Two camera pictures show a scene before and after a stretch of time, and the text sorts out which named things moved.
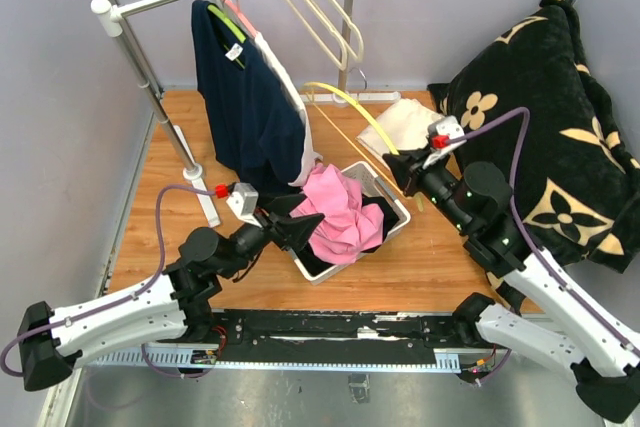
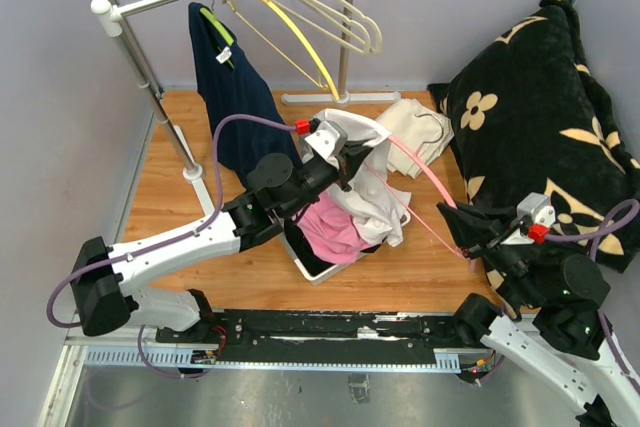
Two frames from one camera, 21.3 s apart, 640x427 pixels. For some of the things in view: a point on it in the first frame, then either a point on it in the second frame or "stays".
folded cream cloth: x=407 y=125 stays
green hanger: x=228 y=23 → x=213 y=16
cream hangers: x=305 y=19 → x=365 y=45
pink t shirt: x=349 y=227 stays
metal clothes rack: x=107 y=17 stays
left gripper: x=290 y=233 → x=349 y=161
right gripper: x=408 y=170 → x=474 y=233
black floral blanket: x=530 y=104 stays
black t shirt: x=310 y=262 stays
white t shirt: x=312 y=157 → x=374 y=209
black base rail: x=339 y=337 stays
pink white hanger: x=234 y=7 → x=396 y=194
